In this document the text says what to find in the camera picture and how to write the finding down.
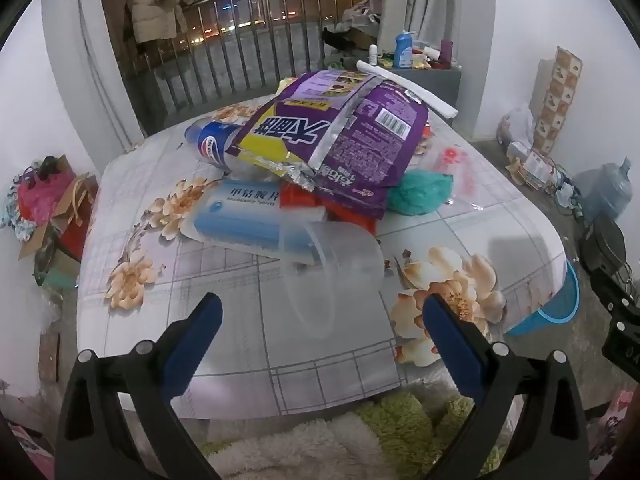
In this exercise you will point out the tall patterned box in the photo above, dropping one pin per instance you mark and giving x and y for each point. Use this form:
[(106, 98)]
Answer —
[(555, 100)]

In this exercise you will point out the blue water jug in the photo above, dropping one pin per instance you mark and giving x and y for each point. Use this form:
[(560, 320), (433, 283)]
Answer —
[(605, 190)]

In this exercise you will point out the white curtain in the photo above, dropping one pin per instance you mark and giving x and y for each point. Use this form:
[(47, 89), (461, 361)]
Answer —
[(430, 0)]

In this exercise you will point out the black pot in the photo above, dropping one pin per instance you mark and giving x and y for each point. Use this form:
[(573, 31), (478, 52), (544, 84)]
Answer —
[(602, 245)]

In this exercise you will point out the green plastic bag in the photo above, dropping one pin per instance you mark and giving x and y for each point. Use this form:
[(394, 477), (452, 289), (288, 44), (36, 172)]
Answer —
[(417, 192)]

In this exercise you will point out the clear bag with red print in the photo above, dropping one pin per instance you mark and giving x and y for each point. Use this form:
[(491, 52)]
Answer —
[(460, 170)]

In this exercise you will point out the papers and boxes on floor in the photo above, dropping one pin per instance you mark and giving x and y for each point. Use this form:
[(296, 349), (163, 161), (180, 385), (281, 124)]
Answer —
[(530, 167)]

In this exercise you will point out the red packet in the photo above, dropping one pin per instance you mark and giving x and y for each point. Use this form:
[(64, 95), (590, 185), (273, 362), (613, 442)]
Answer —
[(300, 195)]

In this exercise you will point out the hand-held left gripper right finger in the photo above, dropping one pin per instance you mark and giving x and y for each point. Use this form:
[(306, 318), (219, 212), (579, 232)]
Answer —
[(450, 345)]

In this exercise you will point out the green white fluffy blanket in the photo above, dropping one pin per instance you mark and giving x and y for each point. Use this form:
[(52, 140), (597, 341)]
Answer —
[(310, 445)]

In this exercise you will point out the white plastic bag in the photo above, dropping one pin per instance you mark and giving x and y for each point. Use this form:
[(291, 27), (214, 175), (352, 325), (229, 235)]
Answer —
[(517, 125)]

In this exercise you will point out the plastic bottle with blue label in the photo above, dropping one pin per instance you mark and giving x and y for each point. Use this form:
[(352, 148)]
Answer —
[(215, 142)]

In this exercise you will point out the maroon box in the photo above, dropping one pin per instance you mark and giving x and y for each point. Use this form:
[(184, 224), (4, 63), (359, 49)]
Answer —
[(446, 54)]

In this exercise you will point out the blue lotion bottle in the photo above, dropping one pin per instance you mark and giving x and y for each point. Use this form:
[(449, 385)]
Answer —
[(404, 52)]

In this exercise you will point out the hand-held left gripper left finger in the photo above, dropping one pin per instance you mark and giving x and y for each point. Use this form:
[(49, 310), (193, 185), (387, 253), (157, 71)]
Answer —
[(195, 345)]

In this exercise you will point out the clear plastic cup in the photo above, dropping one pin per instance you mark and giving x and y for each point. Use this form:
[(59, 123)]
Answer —
[(345, 270)]

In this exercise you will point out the purple snack bag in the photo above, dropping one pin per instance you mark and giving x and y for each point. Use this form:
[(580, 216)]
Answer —
[(360, 145)]

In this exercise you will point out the clutter pile on balcony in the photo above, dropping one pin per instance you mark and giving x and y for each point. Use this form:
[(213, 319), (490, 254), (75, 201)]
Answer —
[(360, 12)]

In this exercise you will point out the blue plastic basket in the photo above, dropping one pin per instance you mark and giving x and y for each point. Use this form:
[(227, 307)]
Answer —
[(555, 310)]

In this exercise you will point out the beige hanging coat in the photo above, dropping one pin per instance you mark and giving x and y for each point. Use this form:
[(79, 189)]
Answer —
[(157, 5)]

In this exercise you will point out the blue white medicine box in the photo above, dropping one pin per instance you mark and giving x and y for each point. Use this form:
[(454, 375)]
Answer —
[(235, 215)]

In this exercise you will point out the small white bottle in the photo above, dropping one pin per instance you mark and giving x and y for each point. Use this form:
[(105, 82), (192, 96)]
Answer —
[(374, 54)]

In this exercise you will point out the pink plastic bag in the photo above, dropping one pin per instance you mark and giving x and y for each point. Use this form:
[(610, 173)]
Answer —
[(42, 197)]

